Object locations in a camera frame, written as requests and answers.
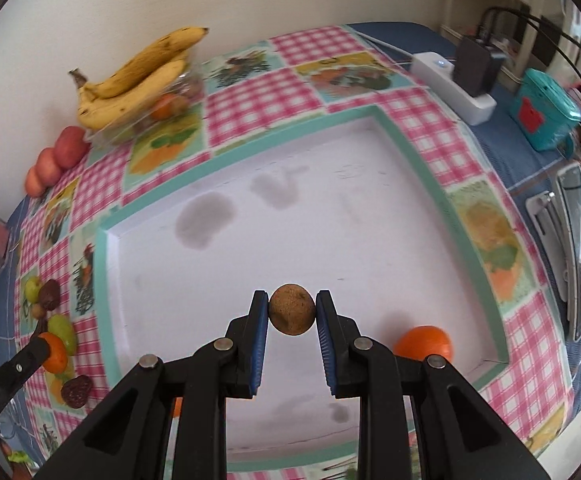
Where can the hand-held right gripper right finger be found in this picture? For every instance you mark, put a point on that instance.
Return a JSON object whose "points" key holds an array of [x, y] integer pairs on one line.
{"points": [[326, 350]]}

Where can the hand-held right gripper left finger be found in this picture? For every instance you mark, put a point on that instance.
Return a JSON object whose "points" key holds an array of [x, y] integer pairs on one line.
{"points": [[258, 347]]}

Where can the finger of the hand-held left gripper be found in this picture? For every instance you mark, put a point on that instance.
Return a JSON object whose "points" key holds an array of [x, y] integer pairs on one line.
{"points": [[20, 362]]}

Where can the tangerine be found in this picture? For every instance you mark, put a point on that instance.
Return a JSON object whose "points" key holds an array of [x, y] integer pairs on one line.
{"points": [[55, 355], [423, 342], [168, 107], [177, 406]]}

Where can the brown longan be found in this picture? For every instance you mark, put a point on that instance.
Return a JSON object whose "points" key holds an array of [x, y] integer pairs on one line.
{"points": [[293, 310], [39, 310]]}

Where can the large green jujube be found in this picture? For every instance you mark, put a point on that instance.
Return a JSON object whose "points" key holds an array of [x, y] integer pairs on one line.
{"points": [[65, 330]]}

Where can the dark brown wrinkled fruit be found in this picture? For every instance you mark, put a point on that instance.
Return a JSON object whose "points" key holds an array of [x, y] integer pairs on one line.
{"points": [[49, 294], [76, 390]]}

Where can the small green jujube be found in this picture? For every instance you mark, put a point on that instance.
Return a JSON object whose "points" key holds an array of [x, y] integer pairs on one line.
{"points": [[31, 287]]}

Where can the small red apple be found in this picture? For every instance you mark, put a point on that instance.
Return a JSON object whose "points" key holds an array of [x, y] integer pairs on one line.
{"points": [[34, 180]]}

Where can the medium red apple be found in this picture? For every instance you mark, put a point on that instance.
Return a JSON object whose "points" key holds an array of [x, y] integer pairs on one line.
{"points": [[48, 165]]}

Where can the large red apple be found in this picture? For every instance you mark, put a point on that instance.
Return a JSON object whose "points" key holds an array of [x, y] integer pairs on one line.
{"points": [[70, 146]]}

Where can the pink checkered fruit-print tablecloth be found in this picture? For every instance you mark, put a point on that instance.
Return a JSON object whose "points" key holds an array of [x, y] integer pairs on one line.
{"points": [[250, 105]]}

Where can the silver laptop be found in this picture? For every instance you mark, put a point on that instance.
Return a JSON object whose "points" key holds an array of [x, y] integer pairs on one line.
{"points": [[577, 280]]}

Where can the clear plastic container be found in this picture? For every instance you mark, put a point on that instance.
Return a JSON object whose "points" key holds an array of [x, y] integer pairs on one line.
{"points": [[190, 82]]}

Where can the spotted yellow banana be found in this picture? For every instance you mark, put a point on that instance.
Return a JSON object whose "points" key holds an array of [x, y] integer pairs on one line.
{"points": [[145, 60], [130, 97]]}

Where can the white power strip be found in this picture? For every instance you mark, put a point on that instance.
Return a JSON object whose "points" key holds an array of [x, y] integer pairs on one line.
{"points": [[440, 77]]}

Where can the black power adapter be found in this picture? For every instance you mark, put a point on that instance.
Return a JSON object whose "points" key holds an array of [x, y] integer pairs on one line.
{"points": [[475, 65]]}

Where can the teal box red label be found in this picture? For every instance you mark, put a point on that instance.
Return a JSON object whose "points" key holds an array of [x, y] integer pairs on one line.
{"points": [[555, 105]]}

